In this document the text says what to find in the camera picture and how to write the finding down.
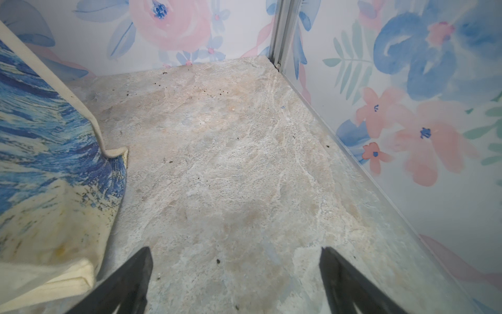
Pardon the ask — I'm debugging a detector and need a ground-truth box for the right aluminium corner post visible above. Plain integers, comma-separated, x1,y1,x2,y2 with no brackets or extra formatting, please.
268,0,301,72

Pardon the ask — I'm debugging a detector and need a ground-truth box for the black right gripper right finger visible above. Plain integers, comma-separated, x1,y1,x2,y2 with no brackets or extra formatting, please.
319,247,407,314

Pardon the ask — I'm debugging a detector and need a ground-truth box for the cream canvas bag starry print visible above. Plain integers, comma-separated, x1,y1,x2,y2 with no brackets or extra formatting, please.
1,26,128,313

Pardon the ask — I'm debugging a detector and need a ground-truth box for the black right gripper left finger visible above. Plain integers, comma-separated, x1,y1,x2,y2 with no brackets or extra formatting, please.
68,247,153,314

